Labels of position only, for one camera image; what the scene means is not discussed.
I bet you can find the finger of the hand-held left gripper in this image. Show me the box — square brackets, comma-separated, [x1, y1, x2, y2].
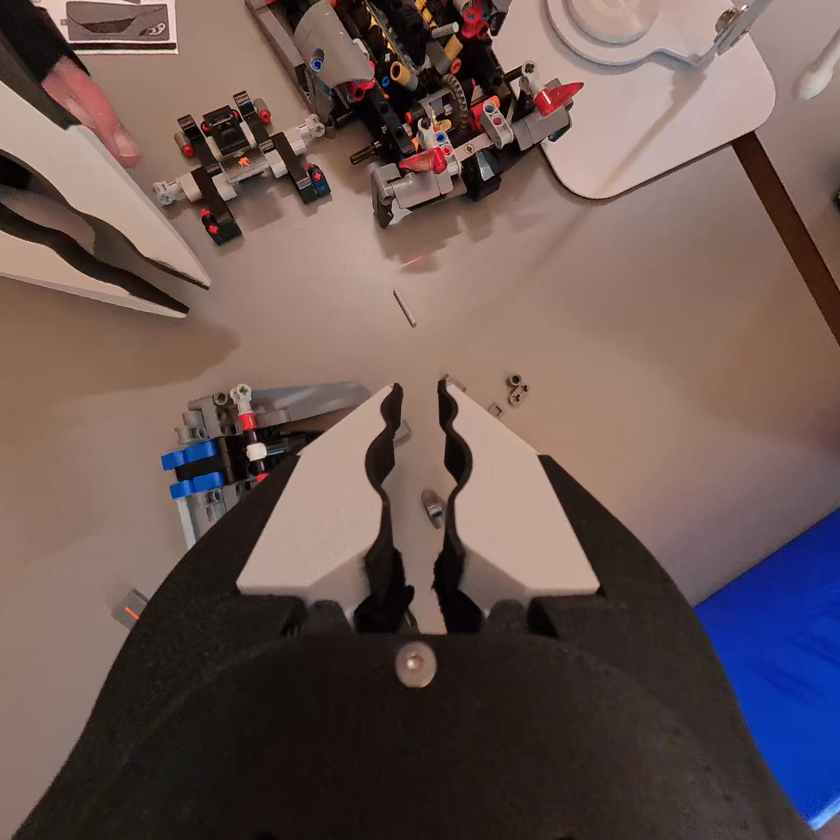
[0, 189, 193, 320]
[0, 80, 212, 291]

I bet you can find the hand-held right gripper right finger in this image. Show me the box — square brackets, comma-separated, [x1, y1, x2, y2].
[432, 378, 602, 634]

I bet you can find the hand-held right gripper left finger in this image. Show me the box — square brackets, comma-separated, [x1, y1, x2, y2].
[235, 382, 416, 634]

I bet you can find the grey winged lego assembly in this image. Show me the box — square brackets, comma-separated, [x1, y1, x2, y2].
[160, 381, 412, 550]

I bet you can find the dark grey orange-striped lego tile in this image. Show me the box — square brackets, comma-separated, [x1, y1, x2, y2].
[111, 588, 151, 630]

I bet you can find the large lego vehicle build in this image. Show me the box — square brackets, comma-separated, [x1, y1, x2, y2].
[246, 0, 586, 231]

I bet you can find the person's left hand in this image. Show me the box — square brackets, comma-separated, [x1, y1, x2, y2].
[41, 62, 143, 166]

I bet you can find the printed sticker sheet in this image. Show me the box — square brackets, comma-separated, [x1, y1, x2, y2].
[31, 0, 180, 55]

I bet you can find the blue plastic bin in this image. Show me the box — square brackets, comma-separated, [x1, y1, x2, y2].
[694, 508, 840, 831]

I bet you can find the clear plastic disc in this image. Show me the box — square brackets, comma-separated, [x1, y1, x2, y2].
[548, 0, 660, 64]

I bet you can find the small black lego frame assembly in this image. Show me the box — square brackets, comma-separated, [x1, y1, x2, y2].
[153, 92, 331, 247]

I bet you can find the white rounded base plate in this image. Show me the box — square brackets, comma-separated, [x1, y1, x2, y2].
[489, 0, 777, 201]

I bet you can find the metal bracket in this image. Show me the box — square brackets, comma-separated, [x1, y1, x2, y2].
[712, 0, 775, 56]

